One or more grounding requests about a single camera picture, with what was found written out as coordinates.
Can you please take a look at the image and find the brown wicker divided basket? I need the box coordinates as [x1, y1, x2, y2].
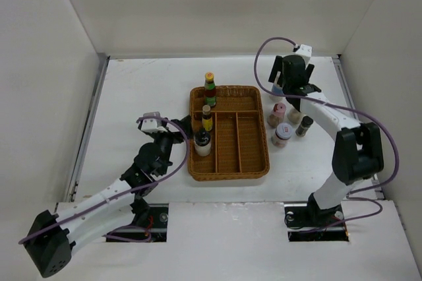
[188, 85, 270, 181]

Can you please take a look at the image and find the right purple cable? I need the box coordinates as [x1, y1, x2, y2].
[253, 36, 400, 231]

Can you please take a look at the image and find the pink lid spice jar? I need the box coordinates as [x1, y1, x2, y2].
[267, 102, 286, 128]

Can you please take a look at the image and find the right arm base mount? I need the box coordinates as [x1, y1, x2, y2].
[284, 197, 349, 242]

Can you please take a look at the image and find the small dark spice jar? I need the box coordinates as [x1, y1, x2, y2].
[295, 115, 314, 137]

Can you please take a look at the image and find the white salt grinder black top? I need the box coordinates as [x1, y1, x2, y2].
[194, 129, 211, 157]

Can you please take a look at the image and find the red sauce bottle yellow cap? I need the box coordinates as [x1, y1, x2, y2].
[204, 72, 216, 108]

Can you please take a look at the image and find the tall blue label spice jar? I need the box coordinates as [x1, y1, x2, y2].
[270, 73, 284, 103]

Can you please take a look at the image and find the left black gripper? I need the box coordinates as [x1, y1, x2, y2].
[151, 115, 192, 175]

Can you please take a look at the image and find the small yellow label bottle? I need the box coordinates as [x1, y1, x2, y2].
[201, 105, 213, 132]

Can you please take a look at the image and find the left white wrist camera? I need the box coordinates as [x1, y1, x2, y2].
[136, 111, 166, 134]

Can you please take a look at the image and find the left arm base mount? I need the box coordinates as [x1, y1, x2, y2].
[105, 202, 169, 243]

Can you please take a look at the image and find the white lid round jar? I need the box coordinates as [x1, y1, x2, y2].
[271, 123, 293, 148]

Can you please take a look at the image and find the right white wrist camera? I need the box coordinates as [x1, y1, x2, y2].
[293, 44, 313, 64]

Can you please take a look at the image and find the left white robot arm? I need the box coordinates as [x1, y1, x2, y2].
[19, 112, 193, 278]

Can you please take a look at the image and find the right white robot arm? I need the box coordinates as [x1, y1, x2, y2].
[269, 54, 384, 226]

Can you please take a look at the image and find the silver top pepper grinder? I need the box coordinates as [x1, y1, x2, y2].
[287, 107, 302, 125]

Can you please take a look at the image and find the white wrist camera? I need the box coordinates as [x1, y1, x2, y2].
[293, 44, 313, 64]
[136, 111, 166, 134]

